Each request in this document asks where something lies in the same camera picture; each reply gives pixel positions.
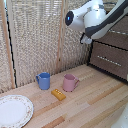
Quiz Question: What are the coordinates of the silver drawer handle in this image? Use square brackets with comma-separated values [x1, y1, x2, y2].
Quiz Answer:
[96, 55, 123, 68]
[113, 29, 128, 36]

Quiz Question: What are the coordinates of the woven bamboo screen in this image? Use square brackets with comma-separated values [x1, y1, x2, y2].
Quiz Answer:
[0, 0, 128, 94]

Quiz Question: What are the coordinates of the white floral rimmed plate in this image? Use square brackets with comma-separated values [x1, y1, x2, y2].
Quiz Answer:
[0, 94, 35, 128]

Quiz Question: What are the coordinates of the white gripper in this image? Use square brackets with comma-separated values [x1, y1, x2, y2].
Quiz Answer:
[80, 33, 93, 45]

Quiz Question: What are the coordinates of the pink mug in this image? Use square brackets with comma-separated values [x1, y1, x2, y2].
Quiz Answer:
[62, 73, 81, 93]

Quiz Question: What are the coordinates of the blue mug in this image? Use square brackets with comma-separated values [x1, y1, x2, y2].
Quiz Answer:
[35, 72, 51, 91]

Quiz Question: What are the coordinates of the dark brown drawer cabinet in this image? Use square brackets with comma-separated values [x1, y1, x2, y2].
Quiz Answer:
[87, 14, 128, 83]

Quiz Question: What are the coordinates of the wooden screen post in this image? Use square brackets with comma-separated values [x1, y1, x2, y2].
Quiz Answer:
[54, 0, 68, 75]
[0, 0, 17, 90]

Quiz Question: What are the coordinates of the yellow rectangular block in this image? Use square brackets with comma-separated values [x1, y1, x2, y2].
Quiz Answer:
[50, 88, 67, 102]

